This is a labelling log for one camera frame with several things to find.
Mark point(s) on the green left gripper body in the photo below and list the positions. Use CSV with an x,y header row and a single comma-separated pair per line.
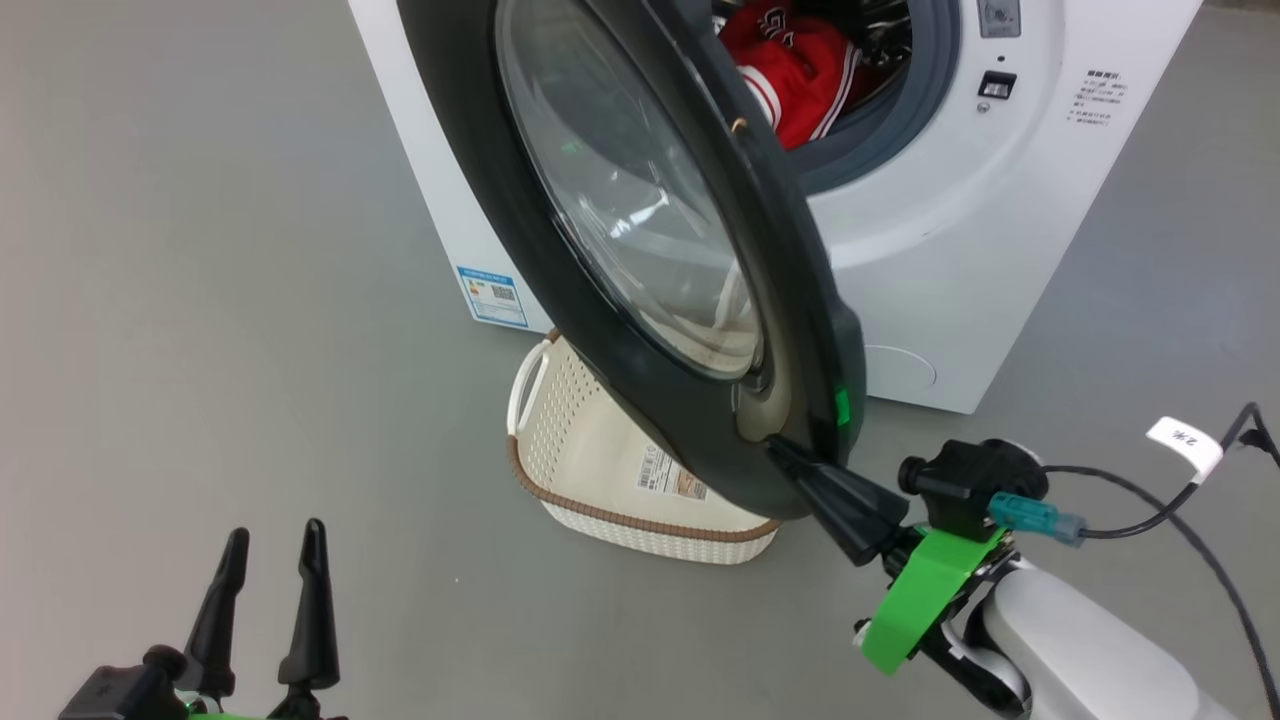
x,y
280,712

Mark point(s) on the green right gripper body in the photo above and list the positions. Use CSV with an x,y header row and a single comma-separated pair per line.
x,y
920,590

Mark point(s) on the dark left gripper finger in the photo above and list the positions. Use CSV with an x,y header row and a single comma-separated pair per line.
x,y
215,640
310,640

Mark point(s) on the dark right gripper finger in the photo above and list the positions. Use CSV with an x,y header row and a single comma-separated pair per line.
x,y
855,515

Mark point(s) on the black round glass washer door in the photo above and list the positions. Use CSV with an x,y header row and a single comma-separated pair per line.
x,y
690,450

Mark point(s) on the red number 23 jersey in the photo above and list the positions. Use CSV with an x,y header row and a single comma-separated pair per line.
x,y
805,80

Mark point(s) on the red sports garment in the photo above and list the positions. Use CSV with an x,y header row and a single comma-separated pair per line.
x,y
745,20

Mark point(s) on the white front-load washing machine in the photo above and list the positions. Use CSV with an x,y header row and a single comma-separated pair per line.
x,y
950,280

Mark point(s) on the stainless steel washing machine drum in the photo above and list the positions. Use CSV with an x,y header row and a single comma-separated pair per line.
x,y
885,30

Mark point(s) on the round white filter cover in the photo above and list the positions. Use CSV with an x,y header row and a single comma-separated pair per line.
x,y
905,375

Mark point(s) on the paper basket label sticker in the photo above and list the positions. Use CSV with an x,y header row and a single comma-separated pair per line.
x,y
670,473

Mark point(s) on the cream perforated laundry basket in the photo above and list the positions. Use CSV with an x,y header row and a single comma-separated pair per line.
x,y
590,470

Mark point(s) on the blue energy label sticker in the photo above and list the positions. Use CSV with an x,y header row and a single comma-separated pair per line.
x,y
492,297

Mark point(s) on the grey warning label strip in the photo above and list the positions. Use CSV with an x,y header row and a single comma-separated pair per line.
x,y
999,17

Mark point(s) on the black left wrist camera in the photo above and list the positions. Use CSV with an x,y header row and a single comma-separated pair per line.
x,y
120,695

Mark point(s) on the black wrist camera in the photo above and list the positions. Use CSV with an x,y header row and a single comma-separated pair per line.
x,y
120,695
965,480

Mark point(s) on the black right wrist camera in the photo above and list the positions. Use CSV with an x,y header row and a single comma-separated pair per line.
x,y
965,480

